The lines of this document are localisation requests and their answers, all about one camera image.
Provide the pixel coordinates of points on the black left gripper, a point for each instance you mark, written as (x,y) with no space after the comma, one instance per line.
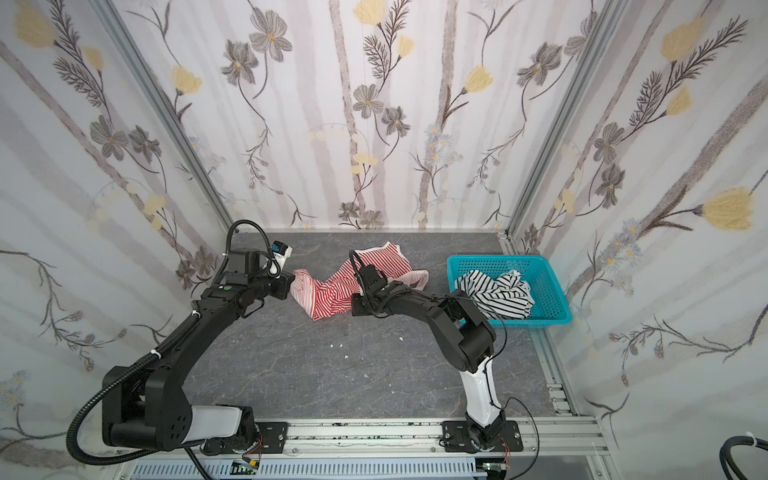
(282,285)

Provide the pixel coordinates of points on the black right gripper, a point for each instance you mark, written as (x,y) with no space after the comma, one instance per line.
(367,283)

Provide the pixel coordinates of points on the white slotted cable duct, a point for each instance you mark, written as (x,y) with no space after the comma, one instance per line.
(376,468)

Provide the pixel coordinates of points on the black cable bundle right corner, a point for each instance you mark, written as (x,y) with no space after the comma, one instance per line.
(744,457)

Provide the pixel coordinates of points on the black white striped tank top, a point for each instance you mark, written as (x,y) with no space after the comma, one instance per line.
(507,297)

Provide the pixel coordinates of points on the teal plastic basket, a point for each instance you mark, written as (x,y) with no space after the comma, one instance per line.
(551,307)

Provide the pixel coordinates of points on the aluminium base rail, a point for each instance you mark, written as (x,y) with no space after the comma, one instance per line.
(522,442)

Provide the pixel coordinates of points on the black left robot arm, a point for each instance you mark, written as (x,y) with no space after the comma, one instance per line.
(144,407)

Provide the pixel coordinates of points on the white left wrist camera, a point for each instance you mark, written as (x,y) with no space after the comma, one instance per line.
(280,252)

